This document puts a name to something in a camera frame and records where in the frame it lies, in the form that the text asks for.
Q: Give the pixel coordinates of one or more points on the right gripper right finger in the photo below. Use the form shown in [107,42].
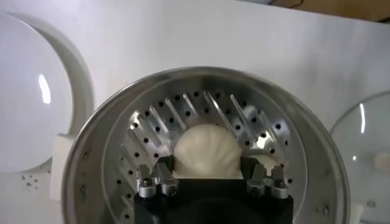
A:
[257,179]

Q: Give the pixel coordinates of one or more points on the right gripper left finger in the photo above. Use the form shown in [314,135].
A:
[166,179]

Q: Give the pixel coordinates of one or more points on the white steamed baozi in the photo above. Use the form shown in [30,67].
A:
[207,149]

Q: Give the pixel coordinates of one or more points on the round glass pot lid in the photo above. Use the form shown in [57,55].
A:
[365,146]

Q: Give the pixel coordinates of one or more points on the stainless steel steamer basket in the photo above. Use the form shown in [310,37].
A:
[170,112]

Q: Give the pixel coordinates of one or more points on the dark scattered crumbs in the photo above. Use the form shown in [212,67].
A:
[30,181]

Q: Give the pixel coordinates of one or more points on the large white plate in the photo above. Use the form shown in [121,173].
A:
[30,91]

